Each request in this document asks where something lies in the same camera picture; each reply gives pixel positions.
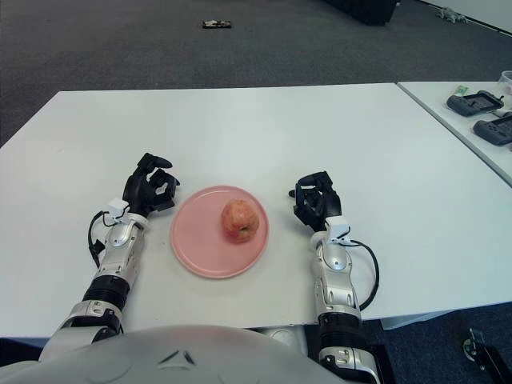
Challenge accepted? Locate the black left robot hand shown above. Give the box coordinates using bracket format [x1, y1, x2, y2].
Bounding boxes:
[122, 152, 181, 220]

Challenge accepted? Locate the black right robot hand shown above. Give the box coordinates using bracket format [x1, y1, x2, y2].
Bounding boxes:
[288, 170, 343, 233]

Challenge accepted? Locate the red yellow apple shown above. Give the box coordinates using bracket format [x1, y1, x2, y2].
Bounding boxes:
[221, 198, 260, 244]

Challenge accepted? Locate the pink round plate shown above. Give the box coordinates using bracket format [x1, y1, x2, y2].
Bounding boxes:
[170, 185, 270, 280]

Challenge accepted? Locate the grey robot torso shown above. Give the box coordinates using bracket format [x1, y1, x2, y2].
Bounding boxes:
[7, 324, 333, 384]

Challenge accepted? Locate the grey handheld controller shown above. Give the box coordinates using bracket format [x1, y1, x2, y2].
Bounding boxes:
[446, 90, 504, 117]
[473, 115, 512, 146]

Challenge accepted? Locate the black cabinet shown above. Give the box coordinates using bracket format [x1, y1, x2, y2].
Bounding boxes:
[322, 0, 400, 27]

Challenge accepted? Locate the black caster wheel stand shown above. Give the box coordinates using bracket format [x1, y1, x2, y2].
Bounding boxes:
[462, 327, 512, 384]

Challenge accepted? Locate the grey toy figure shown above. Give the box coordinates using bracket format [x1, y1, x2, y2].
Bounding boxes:
[435, 6, 469, 23]

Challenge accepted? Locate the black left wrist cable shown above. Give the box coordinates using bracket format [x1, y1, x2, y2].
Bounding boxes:
[88, 210, 117, 268]

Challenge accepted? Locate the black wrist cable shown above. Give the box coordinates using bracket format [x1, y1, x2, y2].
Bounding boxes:
[351, 239, 380, 312]
[88, 210, 117, 268]

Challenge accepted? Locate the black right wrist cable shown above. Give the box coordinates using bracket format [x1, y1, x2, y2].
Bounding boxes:
[351, 239, 380, 312]

